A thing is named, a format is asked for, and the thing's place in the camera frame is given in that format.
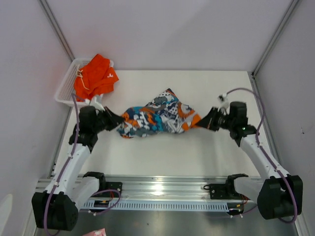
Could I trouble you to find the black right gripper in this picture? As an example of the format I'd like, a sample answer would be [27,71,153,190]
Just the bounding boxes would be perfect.
[194,107,234,132]

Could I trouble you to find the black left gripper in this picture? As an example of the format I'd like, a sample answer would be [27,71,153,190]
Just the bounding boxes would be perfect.
[92,106,126,134]

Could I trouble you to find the patterned blue orange shorts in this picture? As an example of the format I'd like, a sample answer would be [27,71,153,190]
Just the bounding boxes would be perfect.
[117,88,201,139]

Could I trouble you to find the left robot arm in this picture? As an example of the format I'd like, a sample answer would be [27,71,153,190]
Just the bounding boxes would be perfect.
[31,106,124,231]

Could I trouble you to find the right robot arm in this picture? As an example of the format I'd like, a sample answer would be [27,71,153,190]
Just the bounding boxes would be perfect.
[196,102,303,223]

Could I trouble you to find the white plastic basket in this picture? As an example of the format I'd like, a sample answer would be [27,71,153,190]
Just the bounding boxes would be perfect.
[55,58,114,107]

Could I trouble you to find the pink cloth piece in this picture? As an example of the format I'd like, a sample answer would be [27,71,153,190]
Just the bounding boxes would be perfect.
[83,228,106,236]

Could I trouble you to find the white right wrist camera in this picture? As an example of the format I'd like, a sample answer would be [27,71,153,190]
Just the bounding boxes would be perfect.
[218,93,230,114]

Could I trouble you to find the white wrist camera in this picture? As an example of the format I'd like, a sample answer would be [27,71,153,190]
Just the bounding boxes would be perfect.
[84,94,105,111]
[218,93,230,114]

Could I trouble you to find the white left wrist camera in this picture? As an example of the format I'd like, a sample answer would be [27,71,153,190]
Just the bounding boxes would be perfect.
[84,94,105,111]

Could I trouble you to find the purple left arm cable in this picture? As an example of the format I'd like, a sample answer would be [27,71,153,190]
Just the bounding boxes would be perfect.
[43,92,122,234]

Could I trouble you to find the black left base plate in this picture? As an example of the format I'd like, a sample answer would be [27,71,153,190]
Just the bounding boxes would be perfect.
[91,178,123,198]

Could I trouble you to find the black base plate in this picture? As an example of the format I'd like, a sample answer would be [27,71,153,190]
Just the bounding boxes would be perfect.
[91,178,123,198]
[203,174,249,200]

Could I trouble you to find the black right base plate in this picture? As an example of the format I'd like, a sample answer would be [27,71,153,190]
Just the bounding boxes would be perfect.
[203,174,249,200]

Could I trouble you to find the white slotted cable duct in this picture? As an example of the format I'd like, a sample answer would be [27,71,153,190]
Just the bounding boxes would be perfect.
[82,200,229,212]

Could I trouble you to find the left aluminium frame post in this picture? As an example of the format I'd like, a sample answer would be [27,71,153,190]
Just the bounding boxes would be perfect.
[37,0,75,62]

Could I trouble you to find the aluminium frame post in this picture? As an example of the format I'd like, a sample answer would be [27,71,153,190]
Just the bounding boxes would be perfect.
[251,0,302,78]
[37,0,75,62]

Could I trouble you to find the right aluminium frame post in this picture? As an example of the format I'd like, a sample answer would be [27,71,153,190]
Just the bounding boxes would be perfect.
[251,0,302,78]

